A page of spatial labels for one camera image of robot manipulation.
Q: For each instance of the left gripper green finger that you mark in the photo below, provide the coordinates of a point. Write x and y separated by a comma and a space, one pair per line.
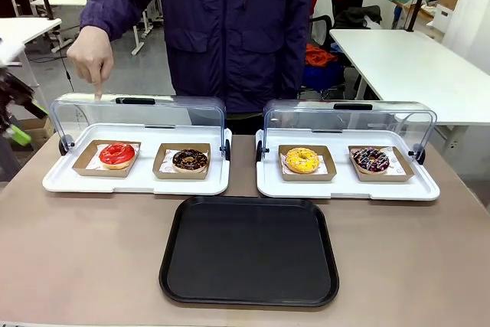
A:
39, 108
20, 137

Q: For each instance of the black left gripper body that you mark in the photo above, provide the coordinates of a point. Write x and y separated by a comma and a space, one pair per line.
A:
13, 93

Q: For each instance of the person's right forearm purple sleeve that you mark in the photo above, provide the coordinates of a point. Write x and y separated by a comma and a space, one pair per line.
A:
115, 1

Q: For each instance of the brown cardboard donut tray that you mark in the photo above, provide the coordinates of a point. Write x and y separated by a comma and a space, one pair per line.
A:
82, 171
159, 175
404, 174
329, 174

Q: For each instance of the red glazed donut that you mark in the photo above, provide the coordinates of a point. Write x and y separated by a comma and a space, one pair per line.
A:
109, 158

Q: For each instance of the chocolate donut with nut sprinkles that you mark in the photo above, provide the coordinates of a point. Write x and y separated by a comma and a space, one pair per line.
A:
181, 164

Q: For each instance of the black plastic serving tray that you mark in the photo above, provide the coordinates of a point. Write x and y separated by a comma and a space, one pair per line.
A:
249, 254

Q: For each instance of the yellow glazed sprinkle donut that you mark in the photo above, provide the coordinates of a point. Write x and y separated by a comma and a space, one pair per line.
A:
294, 162

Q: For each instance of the dark donut with coloured sprinkles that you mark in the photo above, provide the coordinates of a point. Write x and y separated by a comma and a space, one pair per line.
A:
363, 164

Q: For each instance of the person's right hand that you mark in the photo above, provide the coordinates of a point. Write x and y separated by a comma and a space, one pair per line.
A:
90, 55

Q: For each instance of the cardboard box on floor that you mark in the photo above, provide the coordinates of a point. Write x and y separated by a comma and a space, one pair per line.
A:
36, 131

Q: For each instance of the white table with legs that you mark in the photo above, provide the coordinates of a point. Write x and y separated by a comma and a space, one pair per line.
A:
23, 30

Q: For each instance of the white display case base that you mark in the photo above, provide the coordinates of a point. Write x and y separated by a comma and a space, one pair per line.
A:
134, 185
344, 191

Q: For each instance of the clear display case lid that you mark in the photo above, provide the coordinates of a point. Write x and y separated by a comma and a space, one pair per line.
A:
183, 112
390, 120

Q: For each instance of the person's torso purple jacket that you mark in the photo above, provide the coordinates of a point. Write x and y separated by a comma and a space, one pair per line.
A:
237, 32

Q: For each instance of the orange cloth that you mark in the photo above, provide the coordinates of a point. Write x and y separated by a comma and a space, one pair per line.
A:
317, 55

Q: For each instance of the black office chair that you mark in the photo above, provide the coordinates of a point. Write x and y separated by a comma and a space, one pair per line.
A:
325, 26

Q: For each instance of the large white table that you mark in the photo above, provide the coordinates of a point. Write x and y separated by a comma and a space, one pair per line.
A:
413, 70

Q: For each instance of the white storage box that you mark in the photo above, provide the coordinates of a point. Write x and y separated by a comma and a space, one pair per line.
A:
444, 17

